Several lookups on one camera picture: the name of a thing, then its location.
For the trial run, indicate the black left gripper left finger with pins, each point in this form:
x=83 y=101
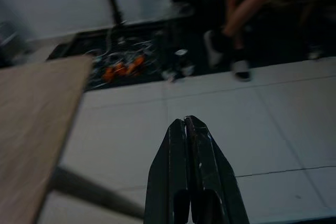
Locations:
x=170 y=171

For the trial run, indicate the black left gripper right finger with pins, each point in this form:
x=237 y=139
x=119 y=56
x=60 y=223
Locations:
x=212 y=176

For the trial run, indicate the black white-soled shoe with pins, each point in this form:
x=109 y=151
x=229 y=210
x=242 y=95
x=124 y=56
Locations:
x=242 y=69

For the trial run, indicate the orange tool pile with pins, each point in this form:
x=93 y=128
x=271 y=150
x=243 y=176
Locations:
x=123 y=68

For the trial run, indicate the light wooden table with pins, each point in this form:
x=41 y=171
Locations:
x=34 y=129

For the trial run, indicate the large black floor mat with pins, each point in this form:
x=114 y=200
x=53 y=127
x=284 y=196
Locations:
x=275 y=45

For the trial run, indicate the person's bare leg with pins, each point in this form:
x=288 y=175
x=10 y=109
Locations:
x=249 y=1

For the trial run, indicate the black stand pole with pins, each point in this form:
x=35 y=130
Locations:
x=114 y=1

